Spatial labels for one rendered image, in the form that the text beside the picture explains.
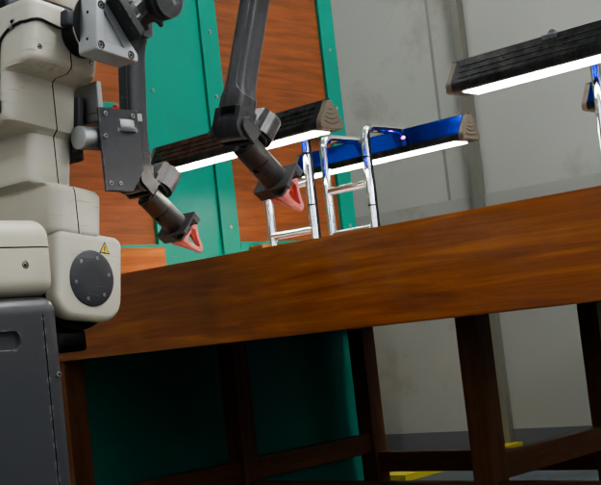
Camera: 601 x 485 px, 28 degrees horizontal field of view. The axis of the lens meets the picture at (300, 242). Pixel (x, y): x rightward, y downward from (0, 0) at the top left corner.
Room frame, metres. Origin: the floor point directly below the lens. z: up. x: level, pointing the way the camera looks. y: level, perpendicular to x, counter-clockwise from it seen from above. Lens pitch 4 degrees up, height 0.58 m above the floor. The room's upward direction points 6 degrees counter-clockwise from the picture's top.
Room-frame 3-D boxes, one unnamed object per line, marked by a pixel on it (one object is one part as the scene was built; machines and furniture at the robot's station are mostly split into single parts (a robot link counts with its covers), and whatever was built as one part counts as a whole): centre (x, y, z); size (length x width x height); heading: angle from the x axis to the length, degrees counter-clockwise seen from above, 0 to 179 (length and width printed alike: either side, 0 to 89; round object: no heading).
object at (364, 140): (3.30, -0.20, 0.90); 0.20 x 0.19 x 0.45; 48
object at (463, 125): (3.36, -0.25, 1.08); 0.62 x 0.08 x 0.07; 48
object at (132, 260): (3.20, 0.49, 0.83); 0.30 x 0.06 x 0.07; 138
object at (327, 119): (2.95, 0.13, 1.08); 0.62 x 0.08 x 0.07; 48
